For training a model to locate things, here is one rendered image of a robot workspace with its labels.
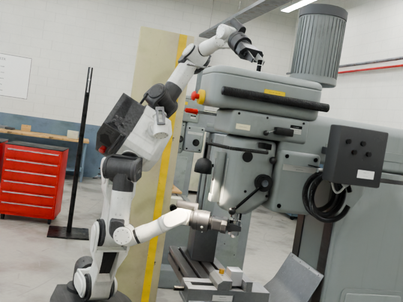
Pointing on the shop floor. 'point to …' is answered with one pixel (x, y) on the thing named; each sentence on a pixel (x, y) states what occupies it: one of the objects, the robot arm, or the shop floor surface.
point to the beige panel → (146, 248)
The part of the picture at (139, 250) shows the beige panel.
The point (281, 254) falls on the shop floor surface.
